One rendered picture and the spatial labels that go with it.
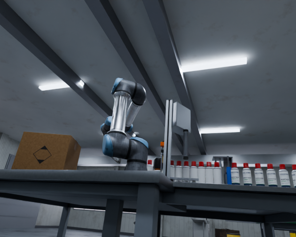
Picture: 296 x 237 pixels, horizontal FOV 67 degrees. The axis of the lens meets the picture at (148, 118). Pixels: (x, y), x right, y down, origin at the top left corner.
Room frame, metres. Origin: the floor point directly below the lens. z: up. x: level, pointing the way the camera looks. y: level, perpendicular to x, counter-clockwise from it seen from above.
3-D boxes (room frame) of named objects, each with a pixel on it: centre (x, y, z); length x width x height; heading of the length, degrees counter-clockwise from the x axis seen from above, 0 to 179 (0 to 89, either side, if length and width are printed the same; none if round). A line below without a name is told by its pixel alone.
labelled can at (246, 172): (1.48, -0.69, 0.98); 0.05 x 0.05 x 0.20
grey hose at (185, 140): (1.47, -0.28, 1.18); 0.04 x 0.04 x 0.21
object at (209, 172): (1.53, -0.45, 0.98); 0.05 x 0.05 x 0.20
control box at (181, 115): (1.49, -0.23, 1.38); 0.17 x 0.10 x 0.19; 133
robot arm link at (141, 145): (1.26, 0.05, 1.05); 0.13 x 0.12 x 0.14; 109
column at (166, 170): (1.45, -0.15, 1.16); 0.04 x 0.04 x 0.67; 78
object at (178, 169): (1.58, -0.25, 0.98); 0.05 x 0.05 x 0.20
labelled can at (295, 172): (1.41, -0.98, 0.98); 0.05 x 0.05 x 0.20
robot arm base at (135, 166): (1.26, 0.04, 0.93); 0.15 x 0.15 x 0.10
